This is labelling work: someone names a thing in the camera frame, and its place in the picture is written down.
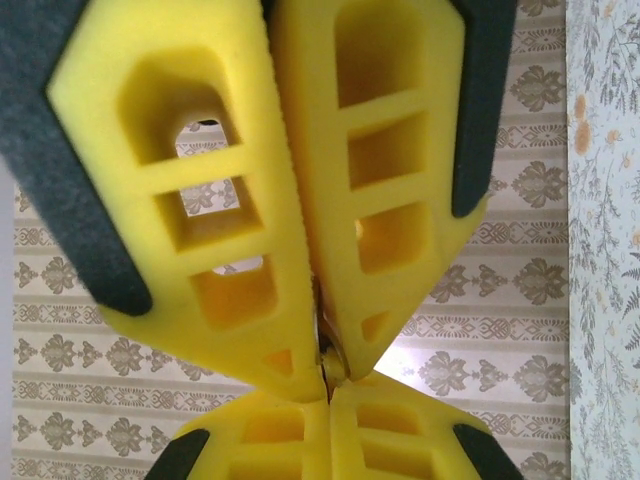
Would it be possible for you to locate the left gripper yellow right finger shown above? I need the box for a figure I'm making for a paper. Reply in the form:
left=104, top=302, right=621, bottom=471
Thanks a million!
left=329, top=373, right=524, bottom=480

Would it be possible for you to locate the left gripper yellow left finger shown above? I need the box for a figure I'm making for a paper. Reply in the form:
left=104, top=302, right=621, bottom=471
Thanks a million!
left=147, top=387, right=332, bottom=480

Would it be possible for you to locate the floral table cover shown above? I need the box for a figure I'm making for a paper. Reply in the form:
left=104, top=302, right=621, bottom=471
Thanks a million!
left=564, top=0, right=640, bottom=480

